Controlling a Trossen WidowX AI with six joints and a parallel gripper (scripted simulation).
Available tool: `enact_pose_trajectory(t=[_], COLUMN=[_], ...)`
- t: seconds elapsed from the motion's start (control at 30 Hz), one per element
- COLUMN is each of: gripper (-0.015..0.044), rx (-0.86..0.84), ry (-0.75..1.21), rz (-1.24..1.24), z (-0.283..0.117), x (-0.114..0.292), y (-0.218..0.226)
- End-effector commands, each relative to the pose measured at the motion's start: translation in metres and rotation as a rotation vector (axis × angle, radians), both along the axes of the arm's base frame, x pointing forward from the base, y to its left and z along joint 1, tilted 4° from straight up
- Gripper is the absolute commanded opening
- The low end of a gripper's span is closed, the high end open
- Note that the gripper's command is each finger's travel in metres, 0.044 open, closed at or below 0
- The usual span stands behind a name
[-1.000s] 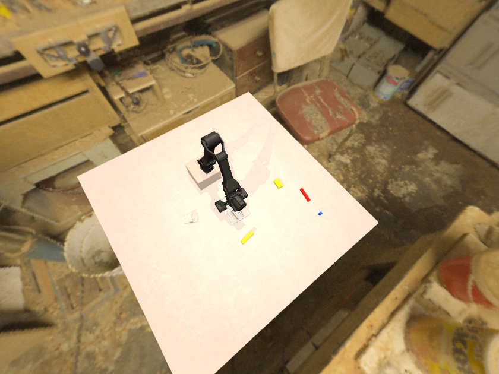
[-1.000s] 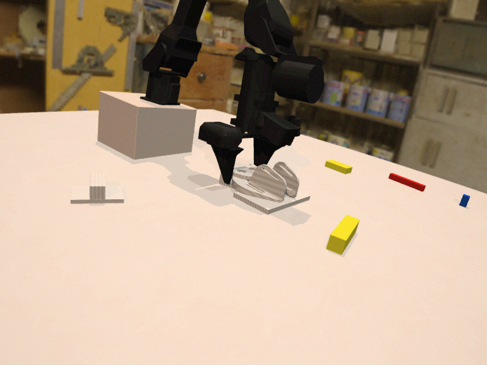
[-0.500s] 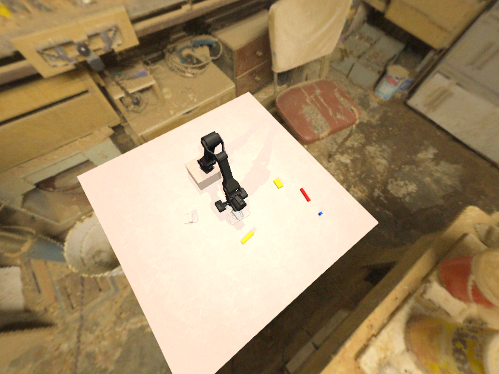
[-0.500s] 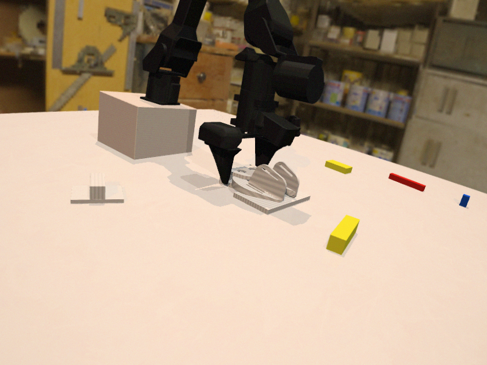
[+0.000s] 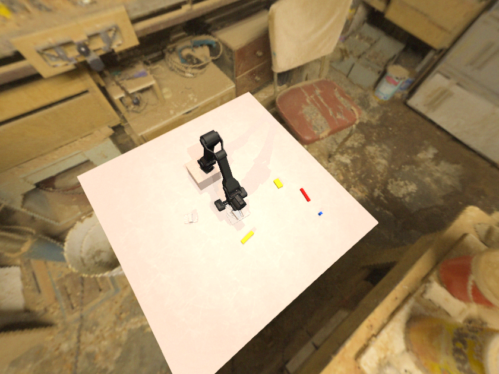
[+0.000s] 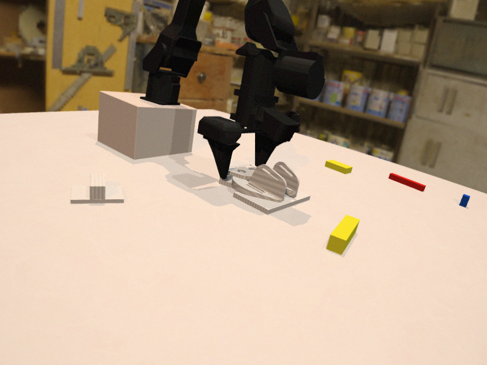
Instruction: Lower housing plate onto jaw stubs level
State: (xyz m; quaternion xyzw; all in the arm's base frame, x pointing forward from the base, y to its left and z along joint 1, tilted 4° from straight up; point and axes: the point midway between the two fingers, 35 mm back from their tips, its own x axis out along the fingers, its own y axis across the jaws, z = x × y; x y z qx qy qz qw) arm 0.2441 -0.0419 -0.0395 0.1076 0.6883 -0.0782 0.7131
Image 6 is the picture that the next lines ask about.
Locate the red flat bar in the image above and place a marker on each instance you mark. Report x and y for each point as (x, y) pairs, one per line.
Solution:
(407, 182)

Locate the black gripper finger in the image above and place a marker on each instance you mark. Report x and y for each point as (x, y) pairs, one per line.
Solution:
(222, 153)
(264, 146)

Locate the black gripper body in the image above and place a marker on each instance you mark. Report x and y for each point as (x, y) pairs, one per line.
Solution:
(228, 131)

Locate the yellow rectangular block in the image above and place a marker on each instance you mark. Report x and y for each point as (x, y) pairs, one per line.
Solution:
(332, 164)
(342, 234)

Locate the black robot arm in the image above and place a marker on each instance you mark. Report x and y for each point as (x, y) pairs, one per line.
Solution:
(267, 22)

